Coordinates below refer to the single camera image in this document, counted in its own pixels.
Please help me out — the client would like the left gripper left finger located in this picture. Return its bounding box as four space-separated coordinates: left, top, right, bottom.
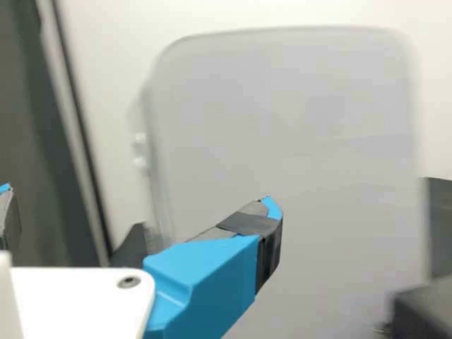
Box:
0 182 23 250

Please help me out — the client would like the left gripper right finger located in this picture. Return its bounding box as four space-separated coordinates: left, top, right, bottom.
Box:
142 194 285 339

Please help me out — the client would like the white box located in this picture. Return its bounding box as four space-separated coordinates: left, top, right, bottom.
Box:
37 0 452 339

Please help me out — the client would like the black platform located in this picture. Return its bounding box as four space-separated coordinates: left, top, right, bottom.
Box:
388 176 452 339

